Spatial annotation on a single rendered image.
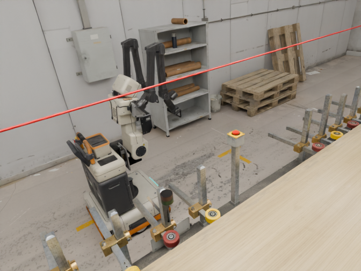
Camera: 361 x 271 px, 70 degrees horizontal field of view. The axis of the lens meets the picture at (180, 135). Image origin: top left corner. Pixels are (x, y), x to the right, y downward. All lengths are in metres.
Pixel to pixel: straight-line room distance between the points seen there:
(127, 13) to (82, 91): 1.20
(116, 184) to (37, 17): 2.17
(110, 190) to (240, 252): 1.26
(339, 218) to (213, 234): 0.62
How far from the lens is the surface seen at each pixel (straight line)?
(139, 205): 1.60
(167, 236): 1.35
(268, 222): 1.43
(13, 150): 3.85
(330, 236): 1.45
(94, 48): 3.48
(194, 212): 1.50
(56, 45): 3.61
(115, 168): 2.13
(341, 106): 2.52
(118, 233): 1.29
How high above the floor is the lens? 1.93
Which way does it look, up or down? 29 degrees down
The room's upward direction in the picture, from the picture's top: 6 degrees counter-clockwise
